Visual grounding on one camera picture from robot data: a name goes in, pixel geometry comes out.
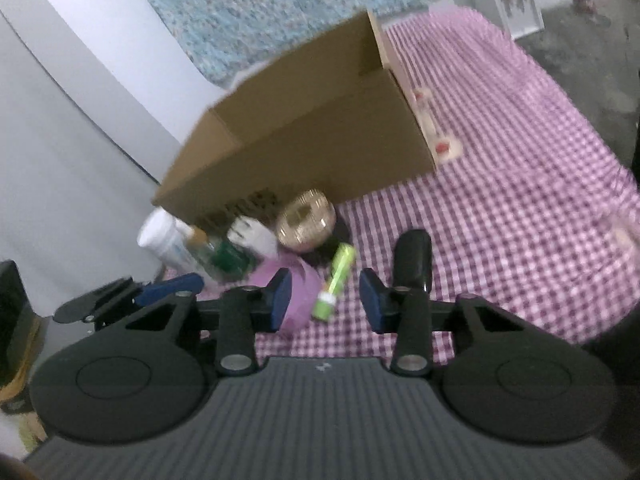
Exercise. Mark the green tube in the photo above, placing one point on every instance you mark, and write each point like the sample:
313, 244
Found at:
337, 272

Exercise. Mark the purple collapsible cup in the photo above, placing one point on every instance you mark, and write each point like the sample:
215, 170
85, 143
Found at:
305, 290

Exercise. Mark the wooden toy with red beads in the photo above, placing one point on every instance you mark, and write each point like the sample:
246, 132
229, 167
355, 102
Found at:
445, 149

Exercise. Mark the black device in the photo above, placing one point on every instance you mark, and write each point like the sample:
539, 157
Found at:
15, 320

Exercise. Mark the blue floral cloth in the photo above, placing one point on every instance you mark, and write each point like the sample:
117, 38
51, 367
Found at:
250, 5

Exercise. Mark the white plastic bottle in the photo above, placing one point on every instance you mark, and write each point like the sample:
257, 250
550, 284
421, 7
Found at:
165, 240

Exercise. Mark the pink checked bed sheet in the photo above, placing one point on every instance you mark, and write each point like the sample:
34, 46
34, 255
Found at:
500, 210

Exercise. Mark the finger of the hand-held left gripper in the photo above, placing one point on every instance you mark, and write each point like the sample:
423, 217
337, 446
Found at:
165, 290

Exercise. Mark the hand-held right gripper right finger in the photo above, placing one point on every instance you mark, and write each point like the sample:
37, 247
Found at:
372, 300

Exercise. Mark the green glass dropper bottle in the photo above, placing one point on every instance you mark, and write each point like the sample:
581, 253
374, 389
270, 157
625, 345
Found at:
225, 257

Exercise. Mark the slim black tube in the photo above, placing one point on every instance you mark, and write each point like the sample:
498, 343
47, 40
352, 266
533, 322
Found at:
412, 257

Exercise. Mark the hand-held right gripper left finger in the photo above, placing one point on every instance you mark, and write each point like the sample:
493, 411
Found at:
282, 300

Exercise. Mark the brown cardboard box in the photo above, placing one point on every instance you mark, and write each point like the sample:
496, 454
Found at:
325, 125

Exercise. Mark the round gold compact case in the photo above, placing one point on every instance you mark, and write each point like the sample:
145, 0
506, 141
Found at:
305, 220

